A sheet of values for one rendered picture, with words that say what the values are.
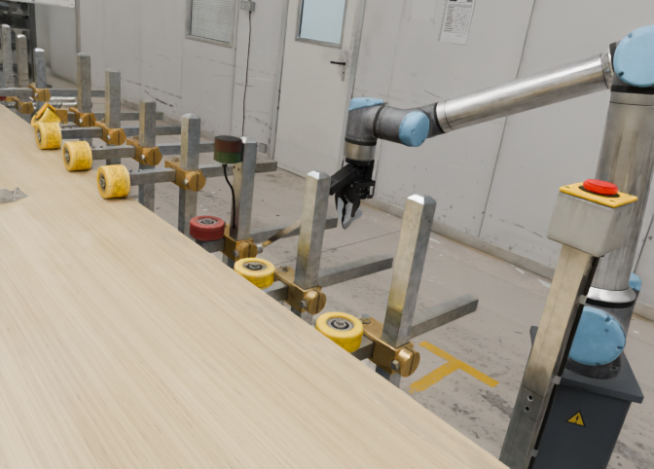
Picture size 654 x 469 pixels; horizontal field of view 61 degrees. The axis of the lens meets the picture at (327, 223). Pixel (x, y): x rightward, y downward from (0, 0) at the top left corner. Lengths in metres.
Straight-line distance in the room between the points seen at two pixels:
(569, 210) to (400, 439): 0.35
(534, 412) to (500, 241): 3.15
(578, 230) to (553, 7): 3.11
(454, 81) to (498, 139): 0.53
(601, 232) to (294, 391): 0.44
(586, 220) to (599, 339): 0.68
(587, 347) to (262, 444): 0.89
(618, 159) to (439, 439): 0.77
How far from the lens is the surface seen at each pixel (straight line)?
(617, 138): 1.31
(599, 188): 0.74
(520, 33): 3.86
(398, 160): 4.35
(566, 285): 0.78
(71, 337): 0.90
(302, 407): 0.76
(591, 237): 0.74
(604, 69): 1.45
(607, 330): 1.38
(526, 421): 0.88
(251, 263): 1.10
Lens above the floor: 1.38
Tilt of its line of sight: 20 degrees down
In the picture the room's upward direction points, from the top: 8 degrees clockwise
